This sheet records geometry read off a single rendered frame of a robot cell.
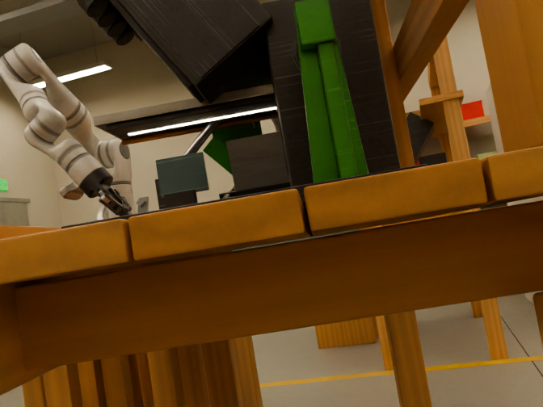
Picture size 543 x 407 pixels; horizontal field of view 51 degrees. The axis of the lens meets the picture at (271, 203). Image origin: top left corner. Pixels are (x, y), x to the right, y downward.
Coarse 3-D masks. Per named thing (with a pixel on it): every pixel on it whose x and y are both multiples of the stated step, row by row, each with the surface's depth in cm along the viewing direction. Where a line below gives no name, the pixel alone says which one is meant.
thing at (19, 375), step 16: (192, 256) 132; (96, 272) 74; (0, 288) 51; (0, 304) 51; (16, 304) 53; (0, 320) 50; (16, 320) 53; (0, 336) 50; (16, 336) 52; (0, 352) 49; (16, 352) 52; (0, 368) 49; (16, 368) 51; (48, 368) 57; (0, 384) 49; (16, 384) 51
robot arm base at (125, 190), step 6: (114, 186) 184; (120, 186) 184; (126, 186) 186; (120, 192) 184; (126, 192) 185; (132, 192) 188; (126, 198) 185; (132, 198) 187; (132, 204) 186; (108, 210) 184; (132, 210) 186; (108, 216) 184; (114, 216) 183
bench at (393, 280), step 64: (320, 192) 44; (384, 192) 43; (448, 192) 43; (512, 192) 43; (0, 256) 45; (64, 256) 45; (128, 256) 45; (256, 256) 52; (320, 256) 51; (384, 256) 51; (448, 256) 51; (512, 256) 50; (64, 320) 53; (128, 320) 52; (192, 320) 52; (256, 320) 52; (320, 320) 51
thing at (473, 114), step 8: (464, 104) 738; (472, 104) 736; (480, 104) 733; (408, 112) 757; (416, 112) 754; (464, 112) 738; (472, 112) 735; (480, 112) 733; (464, 120) 733; (472, 120) 726; (480, 120) 723; (488, 120) 720; (496, 152) 724; (480, 208) 724; (488, 208) 722
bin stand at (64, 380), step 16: (64, 368) 108; (112, 368) 135; (32, 384) 136; (48, 384) 108; (64, 384) 108; (112, 384) 135; (128, 384) 138; (32, 400) 136; (48, 400) 108; (64, 400) 107; (80, 400) 111; (112, 400) 135; (128, 400) 136
